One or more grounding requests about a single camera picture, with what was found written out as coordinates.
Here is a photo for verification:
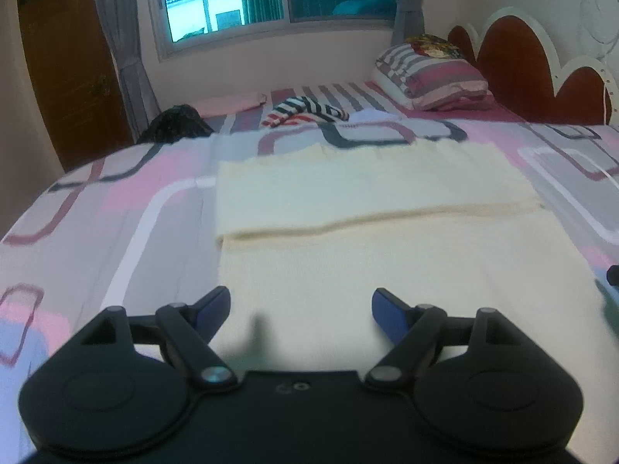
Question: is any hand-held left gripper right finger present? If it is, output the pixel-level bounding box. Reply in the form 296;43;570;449
364;287;525;392

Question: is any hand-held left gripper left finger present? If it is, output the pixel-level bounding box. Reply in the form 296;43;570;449
80;286;239;392

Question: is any cream knit sweater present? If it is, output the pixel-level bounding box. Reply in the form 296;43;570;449
213;141;619;464

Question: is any pink grey patterned blanket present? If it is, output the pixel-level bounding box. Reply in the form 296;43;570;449
0;118;619;464

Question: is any dark cloth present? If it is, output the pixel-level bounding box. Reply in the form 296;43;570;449
136;105;216;145

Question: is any pink folded cloth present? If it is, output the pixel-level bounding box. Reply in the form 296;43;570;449
193;91;268;117

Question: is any black white striped garment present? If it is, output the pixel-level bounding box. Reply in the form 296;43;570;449
261;97;350;129

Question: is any striped bed sheet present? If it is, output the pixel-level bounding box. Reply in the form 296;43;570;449
193;80;528;131

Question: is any red and white headboard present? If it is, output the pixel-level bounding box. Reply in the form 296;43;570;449
447;7;617;126

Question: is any striped pillow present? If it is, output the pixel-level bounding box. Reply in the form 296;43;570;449
371;43;494;112

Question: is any floral cloth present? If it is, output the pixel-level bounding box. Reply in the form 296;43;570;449
404;34;467;61

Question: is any wooden door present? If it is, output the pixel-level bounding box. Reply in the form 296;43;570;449
17;0;133;172

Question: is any grey curtain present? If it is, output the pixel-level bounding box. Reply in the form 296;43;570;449
382;0;429;46
87;0;160;138

